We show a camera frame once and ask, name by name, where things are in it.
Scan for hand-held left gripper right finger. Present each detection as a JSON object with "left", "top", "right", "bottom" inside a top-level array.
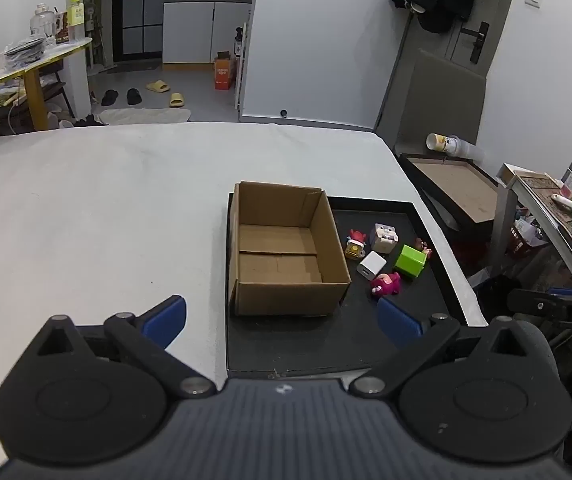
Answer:
[{"left": 348, "top": 297, "right": 534, "bottom": 397}]

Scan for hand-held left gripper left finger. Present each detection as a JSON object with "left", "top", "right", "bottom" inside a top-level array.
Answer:
[{"left": 33, "top": 295, "right": 217, "bottom": 401}]

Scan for magenta figure toy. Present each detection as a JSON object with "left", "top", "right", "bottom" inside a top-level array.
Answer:
[{"left": 370, "top": 272, "right": 403, "bottom": 302}]

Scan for white charger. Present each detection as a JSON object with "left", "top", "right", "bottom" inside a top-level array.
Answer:
[{"left": 357, "top": 251, "right": 387, "bottom": 281}]

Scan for green cube toy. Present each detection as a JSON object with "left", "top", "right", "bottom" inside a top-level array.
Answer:
[{"left": 395, "top": 244, "right": 427, "bottom": 278}]

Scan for pale cube figure toy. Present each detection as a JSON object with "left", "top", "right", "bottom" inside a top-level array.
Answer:
[{"left": 370, "top": 223, "right": 399, "bottom": 255}]

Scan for red hat figure toy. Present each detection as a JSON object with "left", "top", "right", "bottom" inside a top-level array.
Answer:
[{"left": 344, "top": 229, "right": 368, "bottom": 261}]

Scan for brown cardboard box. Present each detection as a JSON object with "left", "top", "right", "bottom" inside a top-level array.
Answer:
[{"left": 227, "top": 181, "right": 353, "bottom": 317}]

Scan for black tray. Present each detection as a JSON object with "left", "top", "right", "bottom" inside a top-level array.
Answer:
[{"left": 225, "top": 192, "right": 466, "bottom": 380}]

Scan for red storage basket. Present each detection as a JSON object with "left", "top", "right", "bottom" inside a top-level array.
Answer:
[{"left": 508, "top": 220, "right": 549, "bottom": 256}]

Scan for grey side table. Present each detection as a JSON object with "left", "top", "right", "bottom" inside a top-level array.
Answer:
[{"left": 488, "top": 162, "right": 572, "bottom": 291}]

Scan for patterned brown mat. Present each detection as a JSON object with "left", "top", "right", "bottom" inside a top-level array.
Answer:
[{"left": 513, "top": 171, "right": 572, "bottom": 236}]

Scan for stack of paper cups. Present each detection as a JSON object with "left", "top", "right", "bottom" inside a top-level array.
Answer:
[{"left": 426, "top": 132, "right": 486, "bottom": 161}]

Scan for white floor mat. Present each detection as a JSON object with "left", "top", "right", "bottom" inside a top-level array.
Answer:
[{"left": 100, "top": 107, "right": 191, "bottom": 125}]

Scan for grey leaning panel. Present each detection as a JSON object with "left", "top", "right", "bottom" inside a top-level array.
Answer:
[{"left": 375, "top": 48, "right": 487, "bottom": 158}]

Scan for orange cardboard box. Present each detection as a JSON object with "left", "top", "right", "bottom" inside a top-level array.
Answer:
[{"left": 213, "top": 51, "right": 238, "bottom": 91}]

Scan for dark chair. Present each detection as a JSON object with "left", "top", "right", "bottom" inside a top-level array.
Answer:
[{"left": 0, "top": 62, "right": 74, "bottom": 138}]

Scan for round table with yellow leg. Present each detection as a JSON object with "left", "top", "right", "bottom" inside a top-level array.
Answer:
[{"left": 0, "top": 37, "right": 94, "bottom": 131}]

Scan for white cabinet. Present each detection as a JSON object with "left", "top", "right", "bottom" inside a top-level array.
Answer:
[{"left": 162, "top": 0, "right": 253, "bottom": 65}]

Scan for grey door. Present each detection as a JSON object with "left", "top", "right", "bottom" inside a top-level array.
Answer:
[{"left": 376, "top": 0, "right": 522, "bottom": 141}]

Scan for bag of dark plates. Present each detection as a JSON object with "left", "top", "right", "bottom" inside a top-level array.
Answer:
[{"left": 3, "top": 35, "right": 47, "bottom": 68}]

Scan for brown package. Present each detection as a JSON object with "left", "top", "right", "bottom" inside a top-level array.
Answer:
[{"left": 55, "top": 10, "right": 72, "bottom": 45}]

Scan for black framed glass door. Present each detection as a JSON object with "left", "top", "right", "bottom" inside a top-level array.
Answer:
[{"left": 111, "top": 0, "right": 167, "bottom": 61}]

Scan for yellow-green bottle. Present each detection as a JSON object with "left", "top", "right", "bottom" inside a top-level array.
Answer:
[{"left": 68, "top": 0, "right": 86, "bottom": 41}]

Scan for clear water jug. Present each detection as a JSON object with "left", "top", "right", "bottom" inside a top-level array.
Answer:
[{"left": 29, "top": 3, "right": 58, "bottom": 40}]

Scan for black frame with brown board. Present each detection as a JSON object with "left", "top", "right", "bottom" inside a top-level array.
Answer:
[{"left": 398, "top": 152, "right": 500, "bottom": 233}]

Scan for black door lock handle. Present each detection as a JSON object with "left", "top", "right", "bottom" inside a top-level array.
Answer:
[{"left": 460, "top": 21, "right": 490, "bottom": 65}]

